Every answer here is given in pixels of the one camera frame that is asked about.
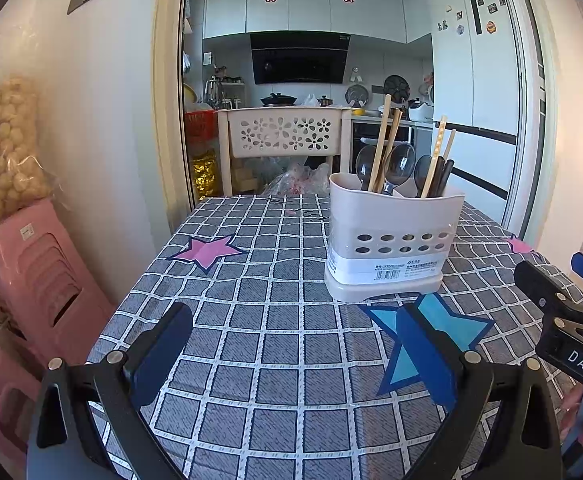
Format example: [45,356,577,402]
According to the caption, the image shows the round black pan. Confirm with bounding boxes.
[384,74,411,103]

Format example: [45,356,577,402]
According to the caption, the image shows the white plastic utensil holder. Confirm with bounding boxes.
[324,172,465,303]

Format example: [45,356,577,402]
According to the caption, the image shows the gold foil package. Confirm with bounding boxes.
[191,152,220,198]

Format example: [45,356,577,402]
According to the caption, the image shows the clear plastic bag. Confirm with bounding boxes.
[261,162,332,197]

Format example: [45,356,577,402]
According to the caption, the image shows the blue patterned wooden chopstick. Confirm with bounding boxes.
[420,115,448,199]

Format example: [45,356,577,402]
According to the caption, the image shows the beige flower-cutout storage cart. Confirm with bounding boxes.
[216,106,352,196]

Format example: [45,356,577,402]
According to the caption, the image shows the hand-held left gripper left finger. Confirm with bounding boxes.
[26,302,193,480]

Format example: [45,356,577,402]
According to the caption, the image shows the stack of pink plastic stools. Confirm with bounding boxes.
[0,197,117,361]

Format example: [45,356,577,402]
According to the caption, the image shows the white refrigerator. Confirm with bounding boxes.
[424,0,537,226]

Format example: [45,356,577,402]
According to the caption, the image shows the white upper cabinets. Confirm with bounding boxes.
[204,0,432,43]

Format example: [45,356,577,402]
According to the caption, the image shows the grey checked tablecloth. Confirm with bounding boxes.
[86,195,583,480]

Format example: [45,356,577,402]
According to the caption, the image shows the black built-in oven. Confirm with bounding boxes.
[352,122,413,171]

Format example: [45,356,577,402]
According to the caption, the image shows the red plastic basket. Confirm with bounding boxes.
[185,110,218,138]

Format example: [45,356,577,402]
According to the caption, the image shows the black range hood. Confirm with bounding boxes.
[250,31,352,86]

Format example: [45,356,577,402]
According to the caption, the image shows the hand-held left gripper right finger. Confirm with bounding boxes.
[396,305,562,480]

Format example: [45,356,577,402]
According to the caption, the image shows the white rice cooker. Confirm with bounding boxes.
[408,99,435,123]

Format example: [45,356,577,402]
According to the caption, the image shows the bag of yellow balls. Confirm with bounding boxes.
[0,76,54,241]

